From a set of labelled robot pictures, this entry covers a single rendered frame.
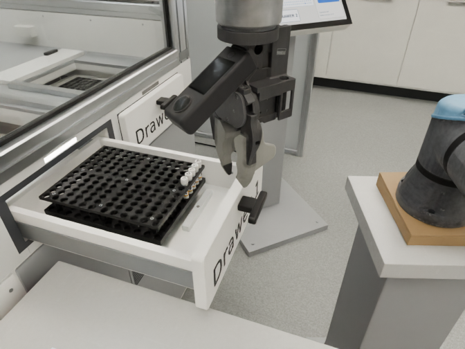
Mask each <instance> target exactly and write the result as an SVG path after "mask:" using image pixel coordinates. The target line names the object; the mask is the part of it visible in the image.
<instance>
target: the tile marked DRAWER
mask: <svg viewBox="0 0 465 349"><path fill-rule="evenodd" d="M295 21H301V19H300V16H299V12H298V9H290V10H283V11H282V22H281V24H282V23H289V22H295Z"/></svg>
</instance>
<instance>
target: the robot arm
mask: <svg viewBox="0 0 465 349"><path fill-rule="evenodd" d="M282 9H283V0H215V16H216V22H217V23H218V24H217V38H218V39H219V40H220V41H222V42H225V43H229V44H232V46H231V47H229V46H227V47H225V49H224V50H223V51H222V52H220V54H218V56H216V58H215V59H214V60H213V61H211V63H210V64H209V65H208V66H207V67H206V68H205V69H204V70H203V71H202V72H201V73H200V74H199V75H198V76H197V77H196V78H195V79H194V80H193V81H192V82H191V83H190V84H189V85H188V86H187V87H186V88H185V89H184V90H183V91H182V92H181V93H180V94H179V95H178V96H177V97H176V98H175V99H174V100H173V101H172V102H171V103H170V104H169V105H168V106H167V107H166V108H165V111H164V112H165V115H166V116H167V117H168V118H169V120H170V121H171V122H172V123H173V124H174V125H176V126H177V127H179V128H180V129H182V130H183V131H184V132H185V133H187V134H190V135H191V134H194V133H195V132H196V131H197V130H198V129H199V128H200V126H202V124H204V123H205V122H206V121H207V120H208V119H209V118H210V124H211V128H212V136H213V139H214V140H215V146H216V150H217V154H218V157H219V160H220V163H221V167H222V168H223V169H224V171H225V172H226V174H227V175H231V174H232V165H233V163H232V160H231V154H232V152H234V151H235V150H236V152H237V162H236V166H237V176H236V179H237V180H238V182H239V183H240V184H241V185H242V187H243V188H245V187H247V186H248V185H249V183H250V182H251V181H252V179H253V175H254V174H255V171H256V170H257V169H258V168H260V167H262V166H263V165H264V164H265V163H267V162H268V161H270V160H271V159H272V158H273V157H274V156H275V153H276V147H275V145H274V144H271V143H265V142H264V132H263V130H262V126H261V124H260V123H267V122H269V121H272V120H275V119H276V118H277V119H278V120H282V119H285V118H288V117H291V116H292V110H293V98H294V92H295V80H296V78H293V77H291V76H289V75H287V65H288V58H289V44H290V36H291V26H290V25H287V24H286V25H285V24H284V25H279V24H280V23H281V22H282ZM288 91H291V96H290V103H289V109H285V108H286V94H287V92H288ZM431 117H432V118H431V120H430V124H429V126H428V129H427V132H426V135H425V137H424V140H423V143H422V146H421V149H420V151H419V155H418V157H417V160H416V163H415V164H414V165H413V166H412V167H411V168H410V169H409V170H408V172H407V173H406V175H405V176H404V177H403V178H402V179H401V180H400V182H399V184H398V186H397V189H396V193H395V195H396V200H397V202H398V204H399V206H400V207H401V208H402V209H403V210H404V211H405V212H406V213H407V214H409V215H411V216H412V217H413V218H415V219H417V220H419V221H421V222H424V223H426V224H429V225H432V226H437V227H442V228H449V229H453V228H460V227H463V226H465V94H455V95H451V96H446V97H445V98H442V99H441V100H440V101H439V102H438V103H437V106H436V108H435V110H434V113H433V114H431Z"/></svg>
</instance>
